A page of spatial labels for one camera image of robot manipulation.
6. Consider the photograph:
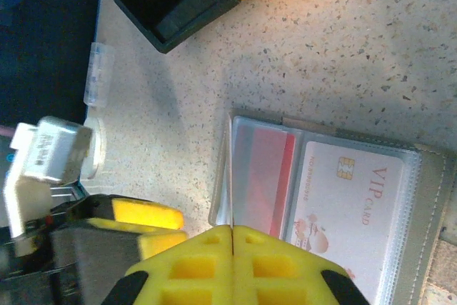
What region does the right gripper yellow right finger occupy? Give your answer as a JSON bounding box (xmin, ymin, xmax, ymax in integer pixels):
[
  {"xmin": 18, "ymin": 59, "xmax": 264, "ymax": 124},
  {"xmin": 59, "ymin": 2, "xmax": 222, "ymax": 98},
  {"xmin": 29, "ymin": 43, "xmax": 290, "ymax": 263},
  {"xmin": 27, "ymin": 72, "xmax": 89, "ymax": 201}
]
[{"xmin": 232, "ymin": 225, "xmax": 371, "ymax": 305}]

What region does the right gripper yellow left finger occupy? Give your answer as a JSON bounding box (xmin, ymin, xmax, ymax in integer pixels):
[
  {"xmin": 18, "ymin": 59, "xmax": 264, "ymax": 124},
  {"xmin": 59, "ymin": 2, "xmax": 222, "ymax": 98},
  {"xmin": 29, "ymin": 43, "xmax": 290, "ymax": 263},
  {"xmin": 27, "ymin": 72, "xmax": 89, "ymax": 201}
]
[{"xmin": 103, "ymin": 225, "xmax": 233, "ymax": 305}]

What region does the white VIP card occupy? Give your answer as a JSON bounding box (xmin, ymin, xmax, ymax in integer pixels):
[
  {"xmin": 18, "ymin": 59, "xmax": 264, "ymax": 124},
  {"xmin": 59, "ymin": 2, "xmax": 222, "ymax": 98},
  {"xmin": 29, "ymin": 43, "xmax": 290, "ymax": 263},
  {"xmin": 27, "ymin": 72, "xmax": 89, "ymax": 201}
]
[{"xmin": 285, "ymin": 140, "xmax": 406, "ymax": 305}]

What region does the red card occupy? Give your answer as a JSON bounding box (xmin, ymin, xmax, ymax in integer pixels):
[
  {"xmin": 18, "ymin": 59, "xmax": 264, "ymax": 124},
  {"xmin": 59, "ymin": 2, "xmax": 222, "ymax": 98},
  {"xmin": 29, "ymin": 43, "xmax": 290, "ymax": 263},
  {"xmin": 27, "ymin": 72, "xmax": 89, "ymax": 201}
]
[{"xmin": 233, "ymin": 128, "xmax": 298, "ymax": 238}]

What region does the white tape roll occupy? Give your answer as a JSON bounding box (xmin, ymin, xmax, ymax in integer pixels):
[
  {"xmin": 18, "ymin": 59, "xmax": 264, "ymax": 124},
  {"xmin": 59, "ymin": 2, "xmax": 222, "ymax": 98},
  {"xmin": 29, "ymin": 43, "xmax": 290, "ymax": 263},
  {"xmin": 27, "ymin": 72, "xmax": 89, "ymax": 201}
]
[{"xmin": 81, "ymin": 115, "xmax": 108, "ymax": 180}]

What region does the clear plastic tube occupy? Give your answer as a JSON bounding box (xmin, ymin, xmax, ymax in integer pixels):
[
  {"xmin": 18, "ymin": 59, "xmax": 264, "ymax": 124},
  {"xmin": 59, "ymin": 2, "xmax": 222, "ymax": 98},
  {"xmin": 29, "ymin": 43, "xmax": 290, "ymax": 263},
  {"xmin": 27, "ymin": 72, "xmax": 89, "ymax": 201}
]
[{"xmin": 82, "ymin": 42, "xmax": 115, "ymax": 108}]

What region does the black plastic bin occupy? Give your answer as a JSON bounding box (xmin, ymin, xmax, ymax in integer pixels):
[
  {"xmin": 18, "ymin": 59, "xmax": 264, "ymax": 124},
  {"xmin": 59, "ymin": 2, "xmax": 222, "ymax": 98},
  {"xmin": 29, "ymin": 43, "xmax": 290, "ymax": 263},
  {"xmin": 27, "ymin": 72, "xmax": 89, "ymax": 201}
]
[{"xmin": 114, "ymin": 0, "xmax": 241, "ymax": 54}]

